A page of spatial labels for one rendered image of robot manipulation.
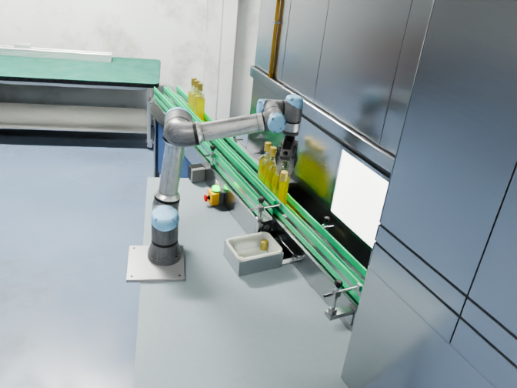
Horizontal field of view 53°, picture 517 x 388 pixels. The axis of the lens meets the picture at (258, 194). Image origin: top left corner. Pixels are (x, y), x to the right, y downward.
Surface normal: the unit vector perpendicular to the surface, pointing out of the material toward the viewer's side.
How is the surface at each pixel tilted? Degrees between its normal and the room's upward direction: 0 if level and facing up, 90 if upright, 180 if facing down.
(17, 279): 0
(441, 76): 90
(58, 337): 0
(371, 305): 90
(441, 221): 90
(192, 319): 0
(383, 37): 90
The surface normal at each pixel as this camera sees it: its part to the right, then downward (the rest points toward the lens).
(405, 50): -0.89, 0.14
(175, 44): 0.15, 0.49
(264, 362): 0.10, -0.87
